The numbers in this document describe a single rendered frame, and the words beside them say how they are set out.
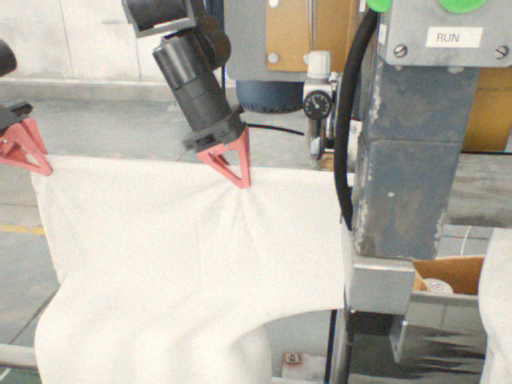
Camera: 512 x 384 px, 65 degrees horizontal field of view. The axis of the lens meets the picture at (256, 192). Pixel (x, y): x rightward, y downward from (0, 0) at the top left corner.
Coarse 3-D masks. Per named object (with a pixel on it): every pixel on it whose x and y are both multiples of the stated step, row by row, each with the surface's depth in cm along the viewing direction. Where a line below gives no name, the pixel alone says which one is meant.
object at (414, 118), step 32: (384, 64) 30; (384, 96) 30; (416, 96) 30; (448, 96) 30; (384, 128) 31; (416, 128) 31; (448, 128) 31; (384, 160) 33; (416, 160) 32; (448, 160) 32; (352, 192) 41; (384, 192) 34; (416, 192) 33; (448, 192) 33; (352, 224) 40; (384, 224) 35; (416, 224) 35; (384, 256) 36; (416, 256) 36
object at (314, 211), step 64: (64, 192) 60; (128, 192) 58; (192, 192) 56; (256, 192) 55; (320, 192) 54; (64, 256) 65; (128, 256) 63; (192, 256) 61; (256, 256) 60; (320, 256) 58; (64, 320) 64; (128, 320) 62; (192, 320) 61; (256, 320) 61
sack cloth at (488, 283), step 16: (496, 240) 52; (496, 256) 53; (496, 272) 54; (480, 288) 56; (496, 288) 54; (480, 304) 56; (496, 304) 55; (496, 320) 55; (496, 336) 56; (496, 352) 60; (496, 368) 61
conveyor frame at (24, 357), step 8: (0, 344) 112; (0, 352) 111; (8, 352) 110; (16, 352) 110; (24, 352) 110; (32, 352) 109; (0, 360) 112; (8, 360) 112; (16, 360) 111; (24, 360) 111; (32, 360) 110; (8, 368) 110; (16, 368) 113; (24, 368) 112; (32, 368) 112
